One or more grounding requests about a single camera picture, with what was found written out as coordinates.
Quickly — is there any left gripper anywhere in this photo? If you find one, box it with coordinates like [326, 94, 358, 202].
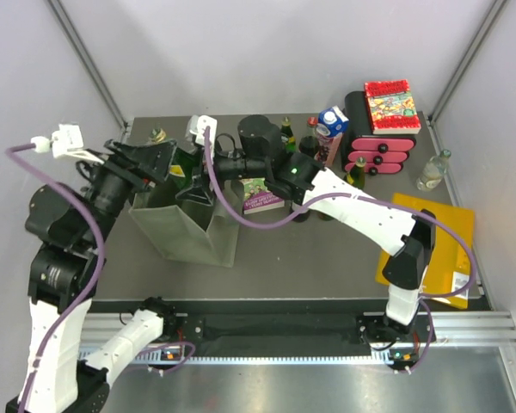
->
[82, 136, 179, 245]

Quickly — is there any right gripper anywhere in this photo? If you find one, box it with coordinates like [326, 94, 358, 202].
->
[176, 142, 269, 207]

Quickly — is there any green canvas bag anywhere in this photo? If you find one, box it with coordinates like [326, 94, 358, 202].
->
[127, 145, 244, 268]

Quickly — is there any cola bottle red cap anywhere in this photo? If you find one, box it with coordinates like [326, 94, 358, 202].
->
[298, 116, 319, 158]
[289, 202, 310, 223]

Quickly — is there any blue juice carton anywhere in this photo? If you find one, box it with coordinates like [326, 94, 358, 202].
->
[316, 106, 349, 167]

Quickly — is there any clear green-cap bottle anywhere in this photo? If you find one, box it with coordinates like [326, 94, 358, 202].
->
[416, 149, 452, 192]

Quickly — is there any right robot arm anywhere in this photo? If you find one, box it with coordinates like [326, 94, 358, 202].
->
[169, 114, 436, 341]

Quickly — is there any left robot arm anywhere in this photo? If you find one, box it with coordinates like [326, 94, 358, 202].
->
[5, 141, 180, 412]

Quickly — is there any purple treehouse book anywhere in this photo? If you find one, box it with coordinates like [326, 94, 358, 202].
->
[241, 178, 285, 215]

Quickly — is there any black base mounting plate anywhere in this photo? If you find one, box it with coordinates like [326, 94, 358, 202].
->
[160, 301, 431, 358]

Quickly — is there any black pink drawer unit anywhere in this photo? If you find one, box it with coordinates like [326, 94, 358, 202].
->
[340, 91, 416, 176]

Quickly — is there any red comic book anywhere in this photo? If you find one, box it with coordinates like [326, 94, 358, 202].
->
[364, 79, 421, 135]

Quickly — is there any yellow folder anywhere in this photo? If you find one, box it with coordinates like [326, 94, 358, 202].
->
[376, 193, 474, 309]

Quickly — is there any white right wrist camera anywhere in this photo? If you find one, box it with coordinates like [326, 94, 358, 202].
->
[186, 115, 218, 157]

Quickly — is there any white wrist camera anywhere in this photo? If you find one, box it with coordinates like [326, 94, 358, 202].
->
[30, 124, 104, 164]
[186, 115, 218, 157]

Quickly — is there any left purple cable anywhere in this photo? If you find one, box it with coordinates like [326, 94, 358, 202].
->
[3, 145, 197, 413]

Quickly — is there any purple cable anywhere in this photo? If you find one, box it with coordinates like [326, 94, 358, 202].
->
[202, 126, 478, 373]
[3, 145, 197, 413]

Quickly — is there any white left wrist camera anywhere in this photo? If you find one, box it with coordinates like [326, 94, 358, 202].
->
[30, 124, 104, 164]

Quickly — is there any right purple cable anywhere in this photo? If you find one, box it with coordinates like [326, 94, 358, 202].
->
[202, 126, 478, 373]

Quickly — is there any aluminium frame rail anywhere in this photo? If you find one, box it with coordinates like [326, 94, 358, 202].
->
[77, 311, 516, 369]

